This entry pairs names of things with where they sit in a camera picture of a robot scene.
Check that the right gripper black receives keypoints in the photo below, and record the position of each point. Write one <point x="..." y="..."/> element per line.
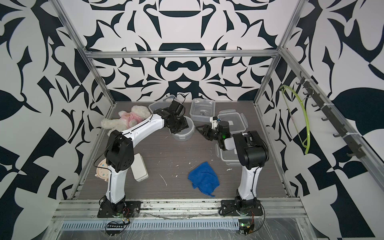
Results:
<point x="207" y="128"/>

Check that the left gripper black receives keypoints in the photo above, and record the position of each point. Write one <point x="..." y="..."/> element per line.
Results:
<point x="184" y="125"/>

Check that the round clear container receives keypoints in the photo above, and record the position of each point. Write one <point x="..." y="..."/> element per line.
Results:
<point x="187" y="133"/>

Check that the clear rectangular lunch box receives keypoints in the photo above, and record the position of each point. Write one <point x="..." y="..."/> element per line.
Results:
<point x="202" y="110"/>
<point x="162" y="103"/>

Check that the clear lunch box lid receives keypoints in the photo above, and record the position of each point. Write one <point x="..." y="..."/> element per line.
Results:
<point x="237" y="121"/>
<point x="229" y="157"/>

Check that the blue cleaning cloth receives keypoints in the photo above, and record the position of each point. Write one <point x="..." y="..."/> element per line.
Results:
<point x="204" y="178"/>

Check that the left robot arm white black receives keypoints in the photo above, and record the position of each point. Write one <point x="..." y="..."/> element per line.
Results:
<point x="120" y="149"/>

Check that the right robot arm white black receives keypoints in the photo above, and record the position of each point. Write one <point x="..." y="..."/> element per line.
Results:
<point x="252" y="153"/>

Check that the white teddy bear pink shirt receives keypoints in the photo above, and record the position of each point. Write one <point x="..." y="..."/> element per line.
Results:
<point x="126" y="120"/>

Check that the white rectangular box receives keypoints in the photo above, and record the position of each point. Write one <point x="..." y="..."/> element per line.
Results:
<point x="139" y="169"/>

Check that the pink round alarm clock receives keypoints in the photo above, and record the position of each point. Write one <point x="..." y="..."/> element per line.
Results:
<point x="102" y="171"/>

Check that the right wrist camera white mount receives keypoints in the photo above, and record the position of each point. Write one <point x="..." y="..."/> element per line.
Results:
<point x="214" y="122"/>

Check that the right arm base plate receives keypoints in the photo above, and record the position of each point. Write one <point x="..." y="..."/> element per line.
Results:
<point x="240" y="207"/>

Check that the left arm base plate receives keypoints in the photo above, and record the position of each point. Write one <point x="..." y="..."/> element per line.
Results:
<point x="120" y="210"/>

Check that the black wall hook rack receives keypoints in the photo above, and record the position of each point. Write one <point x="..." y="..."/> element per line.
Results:
<point x="332" y="115"/>

